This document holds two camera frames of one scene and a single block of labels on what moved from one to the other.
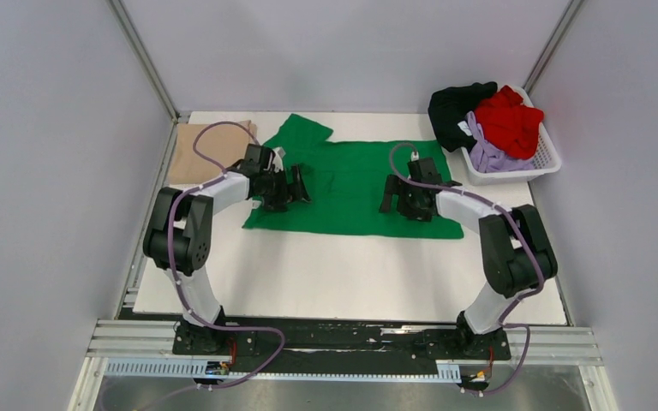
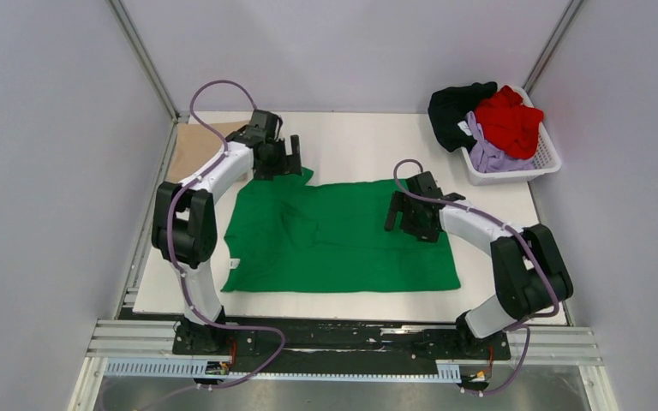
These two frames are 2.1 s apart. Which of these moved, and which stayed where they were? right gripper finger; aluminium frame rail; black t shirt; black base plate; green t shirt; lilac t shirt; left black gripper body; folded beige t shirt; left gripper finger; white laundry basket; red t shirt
Moved: left black gripper body; right gripper finger; left gripper finger; green t shirt
Stayed: folded beige t shirt; aluminium frame rail; white laundry basket; black base plate; black t shirt; lilac t shirt; red t shirt
